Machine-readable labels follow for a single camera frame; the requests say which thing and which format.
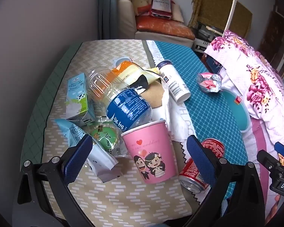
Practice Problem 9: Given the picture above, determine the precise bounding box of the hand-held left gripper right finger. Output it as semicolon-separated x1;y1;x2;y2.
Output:
186;135;265;227

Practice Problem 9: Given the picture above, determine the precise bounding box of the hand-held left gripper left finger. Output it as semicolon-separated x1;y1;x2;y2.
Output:
17;134;94;227

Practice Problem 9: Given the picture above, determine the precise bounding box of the red soda can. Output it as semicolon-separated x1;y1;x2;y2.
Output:
179;138;225;193

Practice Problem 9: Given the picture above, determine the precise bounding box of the light blue white wrapper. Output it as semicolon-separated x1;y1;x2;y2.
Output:
54;119;119;183

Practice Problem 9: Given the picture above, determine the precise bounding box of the clear packet green label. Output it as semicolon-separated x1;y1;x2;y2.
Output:
83;120;133;158

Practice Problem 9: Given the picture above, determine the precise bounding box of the white paper tissue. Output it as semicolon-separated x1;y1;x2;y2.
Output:
151;85;197;142

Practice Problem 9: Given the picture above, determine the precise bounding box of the pink cartoon paper cup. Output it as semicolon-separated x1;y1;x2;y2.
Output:
121;119;178;184

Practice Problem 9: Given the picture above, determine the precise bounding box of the teal bin grey rim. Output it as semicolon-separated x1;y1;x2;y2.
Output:
224;87;252;133

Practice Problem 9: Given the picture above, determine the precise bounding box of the green blue milk carton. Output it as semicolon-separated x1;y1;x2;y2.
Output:
66;73;95;121

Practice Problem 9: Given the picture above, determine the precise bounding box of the clear plastic bottle blue label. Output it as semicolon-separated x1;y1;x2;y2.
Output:
84;67;153;133

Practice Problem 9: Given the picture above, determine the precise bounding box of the red silver wrapper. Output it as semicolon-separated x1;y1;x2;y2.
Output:
196;72;222;93

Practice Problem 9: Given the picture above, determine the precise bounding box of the brown cardboard piece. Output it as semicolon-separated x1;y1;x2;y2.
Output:
140;80;167;109

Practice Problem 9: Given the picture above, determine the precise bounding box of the white bottle navy cap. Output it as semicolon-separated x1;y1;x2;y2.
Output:
155;60;191;103

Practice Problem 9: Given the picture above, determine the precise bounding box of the yellow orange snack wrapper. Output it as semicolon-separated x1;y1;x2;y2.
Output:
110;60;165;94

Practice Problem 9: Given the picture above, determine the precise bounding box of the person's right hand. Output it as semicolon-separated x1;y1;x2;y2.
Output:
273;193;284;210

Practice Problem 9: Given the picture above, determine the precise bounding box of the teal beige patterned cloth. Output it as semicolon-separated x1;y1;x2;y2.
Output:
12;40;249;227

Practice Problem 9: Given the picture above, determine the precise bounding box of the green grid mat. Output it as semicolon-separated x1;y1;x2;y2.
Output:
21;45;81;171

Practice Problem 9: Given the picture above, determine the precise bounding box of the pink floral quilt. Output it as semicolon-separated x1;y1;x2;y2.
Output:
202;30;284;218

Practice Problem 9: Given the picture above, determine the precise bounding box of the dark wooden door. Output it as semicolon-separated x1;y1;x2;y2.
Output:
258;11;284;74

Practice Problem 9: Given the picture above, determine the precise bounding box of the black stereo appliance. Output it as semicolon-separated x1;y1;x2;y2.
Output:
193;21;224;54

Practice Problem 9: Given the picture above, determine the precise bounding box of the orange seat cushion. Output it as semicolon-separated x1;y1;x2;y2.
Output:
135;15;196;39

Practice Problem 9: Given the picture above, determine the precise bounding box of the white pole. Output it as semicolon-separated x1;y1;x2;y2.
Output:
224;0;237;38

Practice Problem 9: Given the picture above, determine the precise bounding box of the cream leather sofa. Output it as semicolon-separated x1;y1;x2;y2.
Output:
117;0;196;50

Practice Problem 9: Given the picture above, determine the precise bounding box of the beige pillow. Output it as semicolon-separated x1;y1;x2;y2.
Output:
170;2;184;22

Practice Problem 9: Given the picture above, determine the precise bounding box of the grey curtain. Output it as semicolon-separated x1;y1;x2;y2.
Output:
101;0;121;39

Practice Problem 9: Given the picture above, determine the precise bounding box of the mustard patterned cloth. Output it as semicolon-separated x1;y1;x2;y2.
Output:
188;0;252;38

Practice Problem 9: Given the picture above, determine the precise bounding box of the red gift bag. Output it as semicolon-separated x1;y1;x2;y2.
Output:
150;0;173;19

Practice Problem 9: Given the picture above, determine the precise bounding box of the yellow plush pillow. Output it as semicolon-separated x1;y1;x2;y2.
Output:
132;0;154;16

